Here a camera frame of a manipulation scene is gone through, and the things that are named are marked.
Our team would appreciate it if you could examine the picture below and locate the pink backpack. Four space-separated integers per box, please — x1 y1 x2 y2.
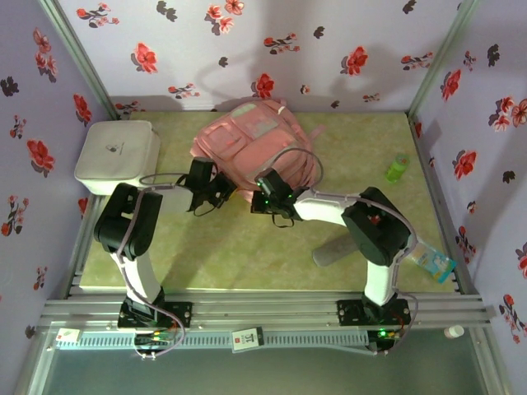
191 98 327 203

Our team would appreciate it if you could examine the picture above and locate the grey pencil case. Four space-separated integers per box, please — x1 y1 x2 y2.
311 236 359 268

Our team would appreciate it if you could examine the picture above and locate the green marbled table mat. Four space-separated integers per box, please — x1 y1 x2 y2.
79 111 459 291

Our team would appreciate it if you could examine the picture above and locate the white storage box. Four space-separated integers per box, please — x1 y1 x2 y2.
73 120 161 197

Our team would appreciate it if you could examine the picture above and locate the green plastic bottle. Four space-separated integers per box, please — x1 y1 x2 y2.
385 152 412 184

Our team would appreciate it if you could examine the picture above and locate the white label card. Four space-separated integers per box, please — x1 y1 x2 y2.
231 326 264 353

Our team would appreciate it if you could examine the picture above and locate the small white red box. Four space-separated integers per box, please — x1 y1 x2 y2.
56 328 82 346

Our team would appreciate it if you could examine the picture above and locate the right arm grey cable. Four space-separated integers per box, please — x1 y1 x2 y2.
269 146 420 357

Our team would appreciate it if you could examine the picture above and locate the aluminium mounting rail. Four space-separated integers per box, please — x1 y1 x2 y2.
39 290 495 330

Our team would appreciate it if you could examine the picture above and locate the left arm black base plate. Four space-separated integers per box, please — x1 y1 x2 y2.
118 301 194 330

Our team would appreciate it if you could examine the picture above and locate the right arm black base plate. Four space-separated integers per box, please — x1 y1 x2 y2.
336 299 412 328

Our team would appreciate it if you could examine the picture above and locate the grey slotted cable duct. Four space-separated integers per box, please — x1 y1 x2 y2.
55 331 370 351

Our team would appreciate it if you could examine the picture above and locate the small circuit board with wires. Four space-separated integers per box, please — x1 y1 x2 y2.
368 328 403 355
134 332 174 346

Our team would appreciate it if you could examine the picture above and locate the aluminium corner post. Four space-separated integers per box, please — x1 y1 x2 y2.
39 0 121 120
407 0 483 119

